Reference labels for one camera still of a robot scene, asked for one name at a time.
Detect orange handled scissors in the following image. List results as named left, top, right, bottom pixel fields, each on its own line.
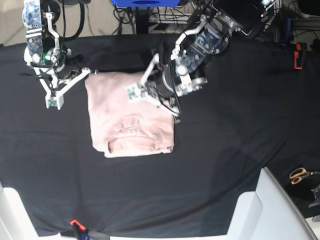
left=289, top=167, right=320, bottom=185

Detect white table frame right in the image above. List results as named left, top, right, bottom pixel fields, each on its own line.
left=226, top=167, right=317, bottom=240

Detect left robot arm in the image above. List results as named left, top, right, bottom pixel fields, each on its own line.
left=125, top=0, right=275, bottom=123

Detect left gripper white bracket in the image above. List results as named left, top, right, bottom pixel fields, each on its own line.
left=125, top=53, right=181, bottom=124

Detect red black tool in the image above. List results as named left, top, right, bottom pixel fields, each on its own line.
left=294, top=42, right=308, bottom=70

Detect orange black clamp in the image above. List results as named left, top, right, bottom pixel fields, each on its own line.
left=69, top=219, right=91, bottom=240

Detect white table frame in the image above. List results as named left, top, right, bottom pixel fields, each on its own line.
left=226, top=167, right=317, bottom=240
left=0, top=182, right=62, bottom=240

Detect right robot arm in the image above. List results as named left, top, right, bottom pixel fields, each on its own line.
left=22, top=0, right=98, bottom=110

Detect pink T-shirt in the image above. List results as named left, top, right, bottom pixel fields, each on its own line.
left=84, top=72, right=175, bottom=158

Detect white table frame left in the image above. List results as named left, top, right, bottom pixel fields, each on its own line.
left=0, top=182, right=62, bottom=240

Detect blue box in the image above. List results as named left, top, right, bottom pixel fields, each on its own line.
left=111, top=0, right=180, bottom=7

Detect white power strip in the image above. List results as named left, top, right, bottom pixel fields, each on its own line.
left=149, top=13, right=191, bottom=25

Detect black tablecloth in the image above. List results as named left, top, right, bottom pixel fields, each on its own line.
left=0, top=38, right=320, bottom=238

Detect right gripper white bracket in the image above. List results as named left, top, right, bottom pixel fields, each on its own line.
left=33, top=54, right=98, bottom=110

